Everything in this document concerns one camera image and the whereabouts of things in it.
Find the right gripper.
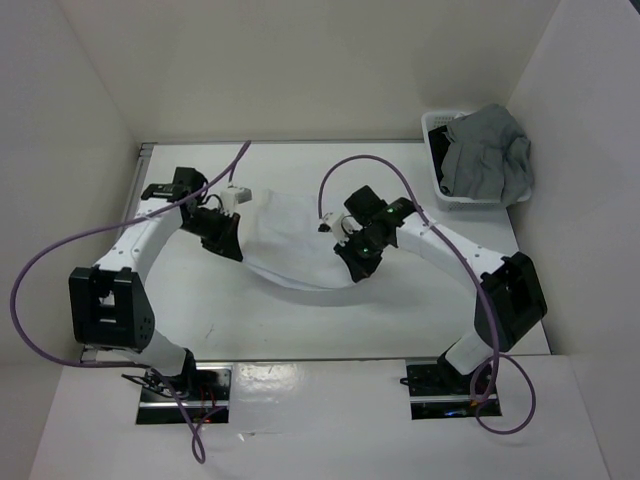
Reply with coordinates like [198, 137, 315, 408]
[334, 228, 388, 282]

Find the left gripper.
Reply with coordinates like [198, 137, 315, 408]
[179, 207, 242, 262]

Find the white skirt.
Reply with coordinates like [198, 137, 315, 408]
[241, 189, 369, 307]

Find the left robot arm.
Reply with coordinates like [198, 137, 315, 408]
[69, 167, 252, 400]

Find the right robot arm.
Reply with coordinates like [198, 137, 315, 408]
[322, 186, 548, 393]

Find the white laundry basket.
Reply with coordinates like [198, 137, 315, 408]
[421, 110, 533, 210]

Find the grey skirt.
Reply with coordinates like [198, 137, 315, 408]
[439, 104, 534, 207]

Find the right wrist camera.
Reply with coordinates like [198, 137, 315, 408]
[318, 212, 359, 245]

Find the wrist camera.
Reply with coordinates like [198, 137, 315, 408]
[318, 212, 359, 245]
[219, 185, 253, 216]

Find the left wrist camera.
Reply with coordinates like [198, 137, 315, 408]
[219, 185, 253, 216]

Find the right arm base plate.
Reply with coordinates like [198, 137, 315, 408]
[399, 359, 477, 420]

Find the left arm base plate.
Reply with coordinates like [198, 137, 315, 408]
[122, 363, 232, 425]

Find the aluminium table edge rail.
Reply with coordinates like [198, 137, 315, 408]
[79, 142, 157, 363]

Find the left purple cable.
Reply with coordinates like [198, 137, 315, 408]
[9, 140, 253, 465]

